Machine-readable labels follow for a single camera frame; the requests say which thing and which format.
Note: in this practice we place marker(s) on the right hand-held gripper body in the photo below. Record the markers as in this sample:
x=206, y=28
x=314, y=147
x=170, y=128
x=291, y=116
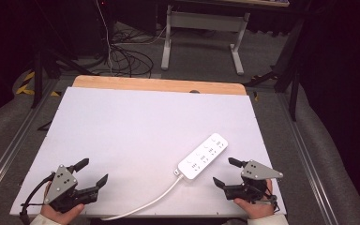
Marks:
x=253, y=183

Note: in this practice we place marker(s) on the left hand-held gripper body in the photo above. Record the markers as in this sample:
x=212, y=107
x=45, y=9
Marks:
x=63, y=184

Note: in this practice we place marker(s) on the white power strip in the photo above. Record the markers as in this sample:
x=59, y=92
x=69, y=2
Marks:
x=202, y=156

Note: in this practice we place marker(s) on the person's right hand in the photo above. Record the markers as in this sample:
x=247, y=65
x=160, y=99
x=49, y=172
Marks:
x=255, y=207

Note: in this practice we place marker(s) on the person's left hand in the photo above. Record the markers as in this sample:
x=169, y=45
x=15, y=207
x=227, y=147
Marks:
x=62, y=213

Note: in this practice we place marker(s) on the person's right sleeve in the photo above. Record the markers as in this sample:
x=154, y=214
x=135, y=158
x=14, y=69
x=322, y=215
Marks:
x=267, y=220

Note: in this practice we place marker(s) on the person's sleeve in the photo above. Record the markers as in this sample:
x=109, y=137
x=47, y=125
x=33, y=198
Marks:
x=45, y=220
x=267, y=220

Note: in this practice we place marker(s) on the person's left sleeve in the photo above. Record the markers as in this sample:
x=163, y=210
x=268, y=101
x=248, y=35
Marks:
x=45, y=220

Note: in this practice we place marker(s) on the white board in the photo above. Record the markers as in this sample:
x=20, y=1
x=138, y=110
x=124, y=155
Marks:
x=143, y=137

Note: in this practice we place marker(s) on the black stand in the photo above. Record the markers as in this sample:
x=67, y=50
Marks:
x=286, y=65

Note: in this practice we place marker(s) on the wooden table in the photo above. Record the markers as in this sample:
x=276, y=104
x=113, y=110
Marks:
x=156, y=84

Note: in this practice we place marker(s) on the grey metal desk frame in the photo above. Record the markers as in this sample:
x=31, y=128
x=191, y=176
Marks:
x=204, y=34

